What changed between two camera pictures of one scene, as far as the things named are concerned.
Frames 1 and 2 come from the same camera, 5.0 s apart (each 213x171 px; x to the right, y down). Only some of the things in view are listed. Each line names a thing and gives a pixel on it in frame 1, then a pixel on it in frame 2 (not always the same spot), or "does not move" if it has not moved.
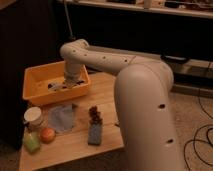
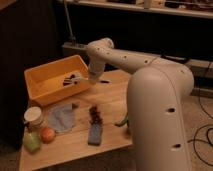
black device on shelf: (174, 59) does not move
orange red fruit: (47, 135) does not move
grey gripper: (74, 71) → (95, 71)
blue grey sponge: (94, 134) does not move
